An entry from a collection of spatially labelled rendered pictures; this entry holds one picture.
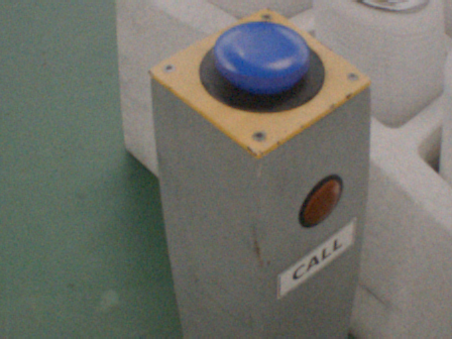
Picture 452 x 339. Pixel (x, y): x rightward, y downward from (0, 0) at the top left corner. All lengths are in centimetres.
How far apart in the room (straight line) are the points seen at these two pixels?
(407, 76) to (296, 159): 20
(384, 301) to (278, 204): 24
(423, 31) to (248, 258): 20
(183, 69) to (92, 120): 44
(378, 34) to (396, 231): 12
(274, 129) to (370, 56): 20
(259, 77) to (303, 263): 10
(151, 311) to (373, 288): 17
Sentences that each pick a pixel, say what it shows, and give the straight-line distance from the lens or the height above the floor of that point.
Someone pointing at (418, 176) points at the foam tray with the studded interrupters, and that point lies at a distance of 68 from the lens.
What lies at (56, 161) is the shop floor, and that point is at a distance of 95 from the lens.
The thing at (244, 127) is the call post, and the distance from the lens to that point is 51.
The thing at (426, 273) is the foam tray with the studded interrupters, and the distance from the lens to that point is 70.
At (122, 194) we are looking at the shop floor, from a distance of 92.
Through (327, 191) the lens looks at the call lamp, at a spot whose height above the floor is 27.
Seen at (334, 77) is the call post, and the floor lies 31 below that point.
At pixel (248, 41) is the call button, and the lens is 52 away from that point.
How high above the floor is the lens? 67
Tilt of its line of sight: 46 degrees down
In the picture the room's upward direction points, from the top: 3 degrees counter-clockwise
